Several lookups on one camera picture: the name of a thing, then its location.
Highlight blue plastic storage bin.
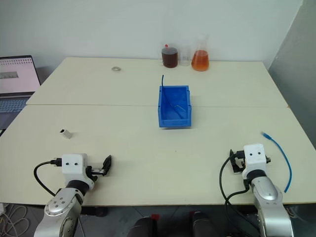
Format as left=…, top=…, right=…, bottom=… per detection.
left=157, top=85, right=193, bottom=129

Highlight beaker with dark brown liquid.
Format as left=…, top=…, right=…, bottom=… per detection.
left=161, top=42, right=179, bottom=68

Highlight flask with orange liquid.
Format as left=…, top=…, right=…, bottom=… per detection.
left=191, top=34, right=211, bottom=72

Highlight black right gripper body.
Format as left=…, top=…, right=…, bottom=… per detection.
left=233, top=149, right=247, bottom=174

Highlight small white adapter block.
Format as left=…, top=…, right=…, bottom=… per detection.
left=59, top=128, right=73, bottom=140

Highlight white cable bundle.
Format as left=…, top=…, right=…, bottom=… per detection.
left=0, top=202, right=28, bottom=233

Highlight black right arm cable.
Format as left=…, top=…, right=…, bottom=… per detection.
left=219, top=157, right=261, bottom=237

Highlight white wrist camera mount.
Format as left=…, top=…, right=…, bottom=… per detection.
left=241, top=143, right=268, bottom=180
left=61, top=153, right=89, bottom=181

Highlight open laptop computer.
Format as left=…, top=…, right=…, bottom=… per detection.
left=0, top=55, right=41, bottom=131

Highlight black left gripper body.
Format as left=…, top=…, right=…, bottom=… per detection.
left=85, top=164, right=105, bottom=183

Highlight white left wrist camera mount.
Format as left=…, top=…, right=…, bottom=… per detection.
left=61, top=153, right=89, bottom=181

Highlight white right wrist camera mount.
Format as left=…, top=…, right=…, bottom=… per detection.
left=241, top=143, right=268, bottom=180

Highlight empty clear glass beaker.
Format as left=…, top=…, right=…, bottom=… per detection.
left=179, top=45, right=192, bottom=67

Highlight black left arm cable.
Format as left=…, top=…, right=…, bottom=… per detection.
left=33, top=158, right=63, bottom=197

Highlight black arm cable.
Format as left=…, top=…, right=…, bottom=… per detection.
left=33, top=158, right=63, bottom=197
left=219, top=157, right=261, bottom=237

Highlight thin dark blue cable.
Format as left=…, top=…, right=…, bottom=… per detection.
left=161, top=75, right=186, bottom=119

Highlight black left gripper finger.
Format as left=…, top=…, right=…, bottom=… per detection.
left=102, top=155, right=113, bottom=177

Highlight dark rounded shape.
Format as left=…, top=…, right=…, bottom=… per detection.
left=126, top=215, right=159, bottom=237
left=192, top=211, right=219, bottom=237

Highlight black table frame bar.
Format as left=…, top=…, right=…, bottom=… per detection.
left=80, top=207, right=109, bottom=216

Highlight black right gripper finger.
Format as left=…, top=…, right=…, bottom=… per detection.
left=229, top=149, right=239, bottom=172

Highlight blue ethernet cable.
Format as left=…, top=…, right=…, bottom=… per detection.
left=260, top=131, right=292, bottom=194

